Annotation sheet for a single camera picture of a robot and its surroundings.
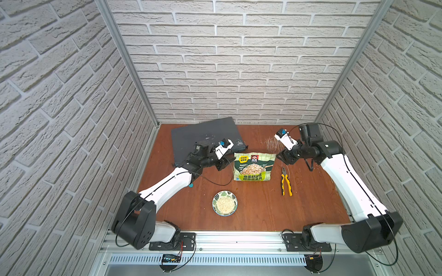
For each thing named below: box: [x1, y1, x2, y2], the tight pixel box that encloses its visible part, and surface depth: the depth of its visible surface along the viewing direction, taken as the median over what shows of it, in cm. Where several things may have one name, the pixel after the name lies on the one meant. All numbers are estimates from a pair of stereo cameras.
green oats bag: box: [233, 152, 277, 182], surface depth 85 cm
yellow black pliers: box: [280, 174, 293, 197], surface depth 91 cm
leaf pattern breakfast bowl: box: [211, 190, 239, 217], surface depth 83 cm
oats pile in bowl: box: [216, 196, 236, 215], surface depth 83 cm
